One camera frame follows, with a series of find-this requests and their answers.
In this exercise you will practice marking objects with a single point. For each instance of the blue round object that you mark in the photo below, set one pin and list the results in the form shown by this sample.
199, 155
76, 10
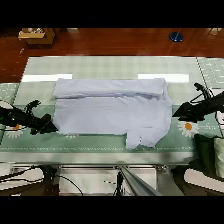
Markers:
176, 36

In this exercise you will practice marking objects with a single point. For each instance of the silver frame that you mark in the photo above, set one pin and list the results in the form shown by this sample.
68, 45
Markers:
140, 186

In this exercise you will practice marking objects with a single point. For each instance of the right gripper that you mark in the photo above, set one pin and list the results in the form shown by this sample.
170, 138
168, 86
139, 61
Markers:
188, 111

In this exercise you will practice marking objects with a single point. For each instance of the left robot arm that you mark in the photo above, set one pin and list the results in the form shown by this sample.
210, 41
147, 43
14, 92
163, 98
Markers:
15, 117

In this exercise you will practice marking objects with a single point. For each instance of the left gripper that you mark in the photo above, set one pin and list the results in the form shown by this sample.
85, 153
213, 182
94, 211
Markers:
45, 126

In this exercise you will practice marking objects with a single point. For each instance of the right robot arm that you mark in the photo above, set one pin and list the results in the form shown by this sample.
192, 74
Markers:
213, 104

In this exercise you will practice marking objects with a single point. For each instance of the pale blue shirt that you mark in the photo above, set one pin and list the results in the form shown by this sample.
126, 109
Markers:
110, 113

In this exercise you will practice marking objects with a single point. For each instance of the wooden box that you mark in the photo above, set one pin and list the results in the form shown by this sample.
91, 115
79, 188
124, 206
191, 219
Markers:
36, 36

